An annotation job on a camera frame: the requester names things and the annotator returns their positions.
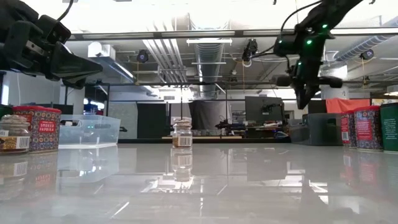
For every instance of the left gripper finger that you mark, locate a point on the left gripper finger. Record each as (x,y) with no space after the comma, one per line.
(71,65)
(76,84)

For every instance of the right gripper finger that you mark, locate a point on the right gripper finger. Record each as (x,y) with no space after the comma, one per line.
(309,95)
(301,96)

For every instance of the red-lidded smoked paprika tin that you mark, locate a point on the red-lidded smoked paprika tin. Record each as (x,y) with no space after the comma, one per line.
(368,130)
(346,130)
(43,130)

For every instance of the green tin with black lid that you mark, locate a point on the green tin with black lid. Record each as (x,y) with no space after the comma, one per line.
(390,127)
(5,110)

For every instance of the cork-topped glass saffron jar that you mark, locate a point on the cork-topped glass saffron jar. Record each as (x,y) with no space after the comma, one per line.
(182,137)
(14,137)

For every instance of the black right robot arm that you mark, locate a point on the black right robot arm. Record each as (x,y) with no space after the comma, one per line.
(326,15)

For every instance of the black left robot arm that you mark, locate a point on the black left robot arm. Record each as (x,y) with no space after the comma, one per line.
(15,11)

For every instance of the white round pillar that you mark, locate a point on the white round pillar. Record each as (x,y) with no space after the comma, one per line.
(334,93)

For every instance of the white air unit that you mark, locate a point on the white air unit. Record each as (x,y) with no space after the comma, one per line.
(101,49)

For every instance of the dark grey plastic bin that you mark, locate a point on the dark grey plastic bin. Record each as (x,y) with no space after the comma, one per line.
(320,130)

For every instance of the black computer monitor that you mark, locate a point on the black computer monitor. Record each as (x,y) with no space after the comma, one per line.
(264,109)

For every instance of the orange cloth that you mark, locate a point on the orange cloth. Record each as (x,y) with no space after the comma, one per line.
(348,105)

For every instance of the clear plastic bin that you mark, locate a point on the clear plastic bin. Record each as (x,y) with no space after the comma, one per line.
(90,132)

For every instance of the floral cloth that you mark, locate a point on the floral cloth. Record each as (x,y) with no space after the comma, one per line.
(384,102)

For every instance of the black partition panel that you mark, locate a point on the black partition panel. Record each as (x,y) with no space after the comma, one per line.
(152,121)

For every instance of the grey overhead rig beam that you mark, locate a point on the grey overhead rig beam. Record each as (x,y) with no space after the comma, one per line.
(155,35)

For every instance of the black hanging camera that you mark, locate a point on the black hanging camera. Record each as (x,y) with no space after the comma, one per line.
(142,56)
(250,49)
(367,54)

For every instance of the ribbed ceiling duct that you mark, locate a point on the ribbed ceiling duct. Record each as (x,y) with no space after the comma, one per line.
(363,46)

